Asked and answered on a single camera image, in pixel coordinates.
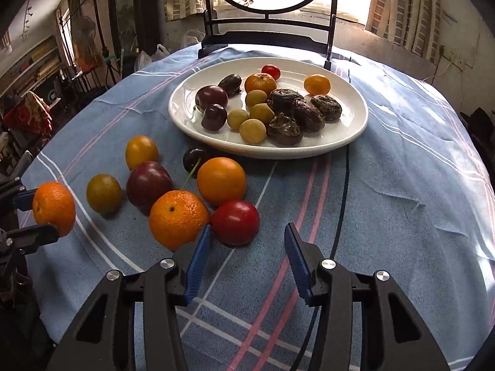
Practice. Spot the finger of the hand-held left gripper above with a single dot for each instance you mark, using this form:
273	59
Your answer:
25	198
34	235

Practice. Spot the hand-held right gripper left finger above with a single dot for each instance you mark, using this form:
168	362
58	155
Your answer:
197	262

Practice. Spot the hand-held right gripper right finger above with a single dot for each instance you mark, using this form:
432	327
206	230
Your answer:
297	262

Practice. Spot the orange tangerine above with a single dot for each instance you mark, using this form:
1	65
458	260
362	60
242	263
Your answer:
54	208
260	84
176	218

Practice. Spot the red cherry tomato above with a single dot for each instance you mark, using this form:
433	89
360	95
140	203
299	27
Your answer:
236	222
271	72

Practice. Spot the dark brown water chestnut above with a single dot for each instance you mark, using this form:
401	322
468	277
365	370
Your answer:
308	116
327	107
284	96
285	130

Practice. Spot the small yellow-green fruit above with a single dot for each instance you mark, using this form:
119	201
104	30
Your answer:
252	131
237	119
262	113
256	97

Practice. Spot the small dark plum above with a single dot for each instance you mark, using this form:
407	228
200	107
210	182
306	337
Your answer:
214	118

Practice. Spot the dark red plum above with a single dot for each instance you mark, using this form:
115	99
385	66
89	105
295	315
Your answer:
149	183
210	97

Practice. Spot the smooth orange tomato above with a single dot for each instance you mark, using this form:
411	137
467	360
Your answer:
221	181
317	84

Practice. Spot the glossy dark brown date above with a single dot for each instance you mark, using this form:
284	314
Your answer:
230	84

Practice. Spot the white oval plate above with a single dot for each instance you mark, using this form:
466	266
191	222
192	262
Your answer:
344	85

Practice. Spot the yellow tomato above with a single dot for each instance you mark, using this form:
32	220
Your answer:
103	193
142	152

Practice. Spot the red patterned cloth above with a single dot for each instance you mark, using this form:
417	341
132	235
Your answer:
29	113

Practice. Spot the dark cherry with stem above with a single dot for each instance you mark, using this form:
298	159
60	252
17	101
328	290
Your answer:
193	158

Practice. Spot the blue plaid tablecloth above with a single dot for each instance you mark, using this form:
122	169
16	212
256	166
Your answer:
386	201

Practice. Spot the bookshelf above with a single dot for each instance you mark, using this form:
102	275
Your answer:
34	62

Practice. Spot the white plastic bag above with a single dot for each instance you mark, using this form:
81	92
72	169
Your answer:
149	60

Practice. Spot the black hat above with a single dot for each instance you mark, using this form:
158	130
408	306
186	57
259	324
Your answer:
481	123

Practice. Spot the dark framed wall picture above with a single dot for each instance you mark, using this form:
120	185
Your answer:
127	7

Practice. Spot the wall socket strip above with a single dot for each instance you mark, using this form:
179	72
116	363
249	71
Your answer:
459	57

